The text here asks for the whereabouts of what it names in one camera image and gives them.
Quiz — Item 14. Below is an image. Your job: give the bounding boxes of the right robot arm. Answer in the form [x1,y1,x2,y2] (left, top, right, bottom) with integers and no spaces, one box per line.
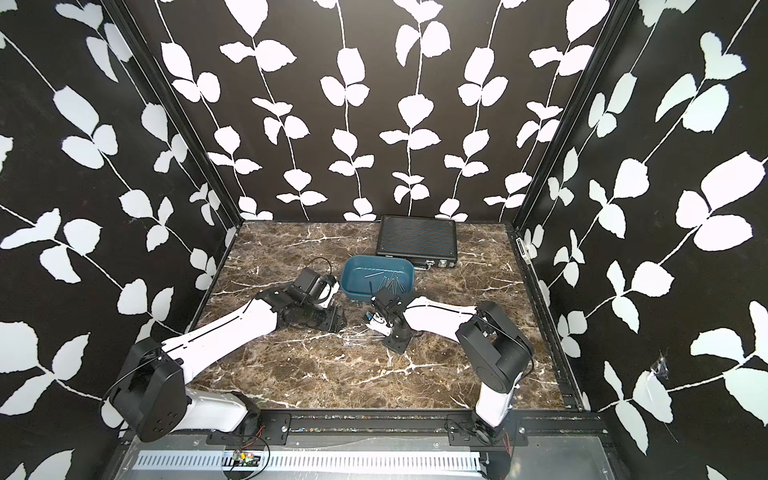
[366,288,535,443]

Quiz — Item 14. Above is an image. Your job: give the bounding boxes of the black front mounting rail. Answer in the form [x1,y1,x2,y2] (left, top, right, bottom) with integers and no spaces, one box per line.
[122,410,607,448]

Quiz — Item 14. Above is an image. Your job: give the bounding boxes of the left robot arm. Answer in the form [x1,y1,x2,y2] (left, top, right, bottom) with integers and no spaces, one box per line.
[103,285,345,442]

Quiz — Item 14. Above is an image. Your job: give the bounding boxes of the teal plastic storage box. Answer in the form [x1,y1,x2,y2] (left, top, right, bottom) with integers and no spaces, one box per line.
[340,255,415,302]

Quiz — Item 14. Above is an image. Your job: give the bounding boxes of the white perforated strip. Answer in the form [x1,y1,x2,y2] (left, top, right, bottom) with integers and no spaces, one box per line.
[131,450,483,475]

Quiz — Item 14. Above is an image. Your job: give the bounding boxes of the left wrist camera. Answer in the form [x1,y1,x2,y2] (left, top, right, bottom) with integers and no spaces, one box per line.
[291,267,339,309]

